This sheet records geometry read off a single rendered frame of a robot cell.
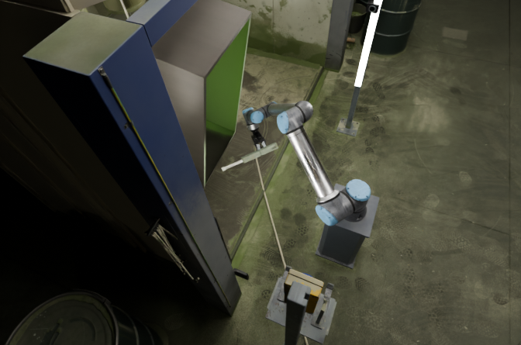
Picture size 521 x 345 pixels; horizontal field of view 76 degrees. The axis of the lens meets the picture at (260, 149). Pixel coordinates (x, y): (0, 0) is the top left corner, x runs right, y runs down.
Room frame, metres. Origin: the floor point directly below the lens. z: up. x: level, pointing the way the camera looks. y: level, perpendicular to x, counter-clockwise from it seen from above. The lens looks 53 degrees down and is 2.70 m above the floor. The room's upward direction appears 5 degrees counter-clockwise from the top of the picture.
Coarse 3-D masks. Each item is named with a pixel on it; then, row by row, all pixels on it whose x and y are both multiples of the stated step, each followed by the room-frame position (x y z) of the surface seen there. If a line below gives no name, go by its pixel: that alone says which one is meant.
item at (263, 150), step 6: (270, 144) 1.66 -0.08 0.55; (276, 144) 1.64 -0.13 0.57; (258, 150) 1.60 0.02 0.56; (264, 150) 1.60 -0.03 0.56; (270, 150) 1.60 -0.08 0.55; (246, 156) 1.56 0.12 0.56; (252, 156) 1.56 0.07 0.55; (258, 156) 1.56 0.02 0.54; (240, 162) 1.52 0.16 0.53; (246, 162) 1.52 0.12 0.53; (222, 168) 1.47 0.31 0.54
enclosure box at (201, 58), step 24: (216, 0) 1.87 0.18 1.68; (192, 24) 1.64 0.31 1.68; (216, 24) 1.66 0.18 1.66; (240, 24) 1.68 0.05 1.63; (168, 48) 1.44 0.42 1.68; (192, 48) 1.46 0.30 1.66; (216, 48) 1.47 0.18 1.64; (240, 48) 1.84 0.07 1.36; (168, 72) 1.35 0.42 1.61; (192, 72) 1.29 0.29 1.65; (216, 72) 1.93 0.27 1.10; (240, 72) 1.85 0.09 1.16; (192, 96) 1.30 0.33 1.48; (216, 96) 1.95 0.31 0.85; (192, 120) 1.32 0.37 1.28; (216, 120) 1.97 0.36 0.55; (192, 144) 1.35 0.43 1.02; (216, 144) 1.76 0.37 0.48
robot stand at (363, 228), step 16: (368, 208) 0.99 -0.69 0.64; (336, 224) 0.89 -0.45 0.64; (352, 224) 0.88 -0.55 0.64; (368, 224) 0.87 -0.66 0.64; (320, 240) 0.96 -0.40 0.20; (336, 240) 0.88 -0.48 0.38; (352, 240) 0.84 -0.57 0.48; (320, 256) 0.91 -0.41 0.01; (336, 256) 0.86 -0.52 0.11; (352, 256) 0.82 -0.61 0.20
